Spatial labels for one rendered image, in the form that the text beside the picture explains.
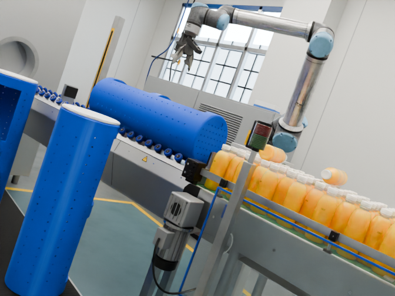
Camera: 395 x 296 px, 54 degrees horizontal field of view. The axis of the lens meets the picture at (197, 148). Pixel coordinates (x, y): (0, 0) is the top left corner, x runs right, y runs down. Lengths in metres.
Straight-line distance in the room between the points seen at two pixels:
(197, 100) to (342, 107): 1.64
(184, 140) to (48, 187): 0.67
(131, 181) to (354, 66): 3.30
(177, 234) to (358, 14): 3.94
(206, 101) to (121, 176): 2.14
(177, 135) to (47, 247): 0.80
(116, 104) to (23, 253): 0.93
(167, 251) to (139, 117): 0.80
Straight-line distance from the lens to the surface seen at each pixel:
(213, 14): 2.24
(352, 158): 4.54
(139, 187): 2.16
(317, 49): 2.14
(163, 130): 2.03
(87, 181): 1.85
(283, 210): 1.58
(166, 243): 1.67
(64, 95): 2.89
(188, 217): 1.65
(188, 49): 2.24
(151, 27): 7.79
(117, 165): 2.26
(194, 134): 1.91
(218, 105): 4.06
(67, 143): 1.81
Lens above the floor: 1.21
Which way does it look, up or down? 5 degrees down
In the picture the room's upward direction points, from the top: 20 degrees clockwise
